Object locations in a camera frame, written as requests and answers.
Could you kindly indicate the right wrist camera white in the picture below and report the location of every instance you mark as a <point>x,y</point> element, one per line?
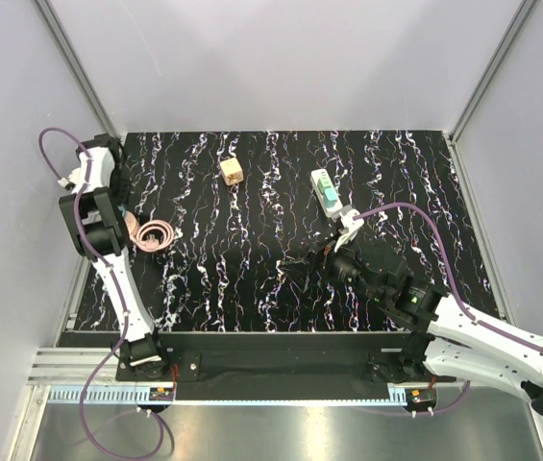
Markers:
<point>349,224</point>

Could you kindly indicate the green usb charger plug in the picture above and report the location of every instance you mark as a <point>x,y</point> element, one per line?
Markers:
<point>324,182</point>

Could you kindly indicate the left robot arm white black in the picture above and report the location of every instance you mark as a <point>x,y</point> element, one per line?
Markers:
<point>99,233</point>

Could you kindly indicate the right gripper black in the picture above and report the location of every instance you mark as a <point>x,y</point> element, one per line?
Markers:
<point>303,271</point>

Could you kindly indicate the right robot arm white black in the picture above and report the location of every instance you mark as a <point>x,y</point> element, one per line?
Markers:
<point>446,336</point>

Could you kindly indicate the light teal charger cube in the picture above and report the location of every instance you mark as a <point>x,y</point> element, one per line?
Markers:
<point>330,197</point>

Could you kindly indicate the white power strip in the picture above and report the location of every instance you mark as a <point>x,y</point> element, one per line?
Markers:
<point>314,176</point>

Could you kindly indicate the beige cube socket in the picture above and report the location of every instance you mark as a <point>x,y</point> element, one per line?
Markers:
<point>231,171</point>

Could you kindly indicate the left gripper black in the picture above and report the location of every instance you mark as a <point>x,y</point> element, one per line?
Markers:
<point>124,194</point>

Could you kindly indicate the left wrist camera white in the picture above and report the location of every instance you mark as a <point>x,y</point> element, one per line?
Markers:
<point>73,182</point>

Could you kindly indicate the round pink power socket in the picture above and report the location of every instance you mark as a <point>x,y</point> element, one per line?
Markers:
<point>132,225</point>

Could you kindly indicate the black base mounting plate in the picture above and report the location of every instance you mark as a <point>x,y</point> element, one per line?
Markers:
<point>273,367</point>

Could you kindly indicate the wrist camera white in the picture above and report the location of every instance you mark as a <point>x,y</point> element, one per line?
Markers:
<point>73,182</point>
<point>349,224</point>

